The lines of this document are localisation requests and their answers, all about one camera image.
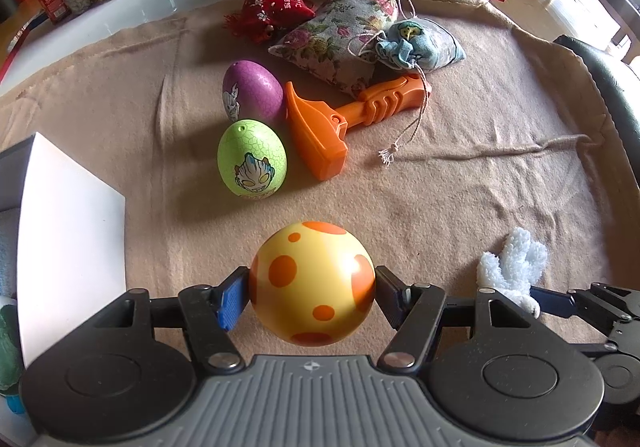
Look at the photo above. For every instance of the black chair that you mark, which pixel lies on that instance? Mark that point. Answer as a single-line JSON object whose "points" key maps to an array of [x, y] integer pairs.
{"points": [[610, 87]]}

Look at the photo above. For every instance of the purple cartoon toy egg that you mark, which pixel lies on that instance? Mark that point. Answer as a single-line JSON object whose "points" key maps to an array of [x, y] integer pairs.
{"points": [[255, 87]]}

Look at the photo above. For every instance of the red embroidered pouch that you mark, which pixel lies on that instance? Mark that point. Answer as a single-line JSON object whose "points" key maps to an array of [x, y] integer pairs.
{"points": [[272, 7]]}

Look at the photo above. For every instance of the yellow orange-spotted toy egg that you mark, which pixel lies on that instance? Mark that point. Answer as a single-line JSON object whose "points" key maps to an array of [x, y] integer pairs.
{"points": [[310, 277]]}

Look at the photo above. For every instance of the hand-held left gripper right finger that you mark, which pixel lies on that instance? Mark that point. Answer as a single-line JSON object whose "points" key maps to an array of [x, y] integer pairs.
{"points": [[391, 301]]}

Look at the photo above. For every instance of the orange plastic toy hammer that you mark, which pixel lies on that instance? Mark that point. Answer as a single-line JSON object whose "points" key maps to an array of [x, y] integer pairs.
{"points": [[315, 132]]}

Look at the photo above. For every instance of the beige blanket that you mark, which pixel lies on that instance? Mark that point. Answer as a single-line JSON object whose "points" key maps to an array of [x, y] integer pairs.
{"points": [[450, 187]]}

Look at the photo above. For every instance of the green toy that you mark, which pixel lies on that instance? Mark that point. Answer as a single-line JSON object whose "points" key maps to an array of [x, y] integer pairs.
{"points": [[9, 352]]}

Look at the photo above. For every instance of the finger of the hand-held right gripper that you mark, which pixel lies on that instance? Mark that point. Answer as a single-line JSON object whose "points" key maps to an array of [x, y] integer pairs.
{"points": [[552, 303]]}

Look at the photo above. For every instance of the white cardboard box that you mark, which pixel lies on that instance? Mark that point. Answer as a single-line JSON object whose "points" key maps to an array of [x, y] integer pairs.
{"points": [[70, 247]]}

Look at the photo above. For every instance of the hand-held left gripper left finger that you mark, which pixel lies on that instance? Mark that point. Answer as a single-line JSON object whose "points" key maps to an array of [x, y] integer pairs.
{"points": [[232, 301]]}

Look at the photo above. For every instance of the green cartoon-face toy egg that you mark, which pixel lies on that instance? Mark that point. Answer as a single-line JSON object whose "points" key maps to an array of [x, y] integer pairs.
{"points": [[252, 157]]}

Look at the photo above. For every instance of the white plush toy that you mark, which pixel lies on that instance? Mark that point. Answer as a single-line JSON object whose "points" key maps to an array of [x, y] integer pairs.
{"points": [[515, 262]]}

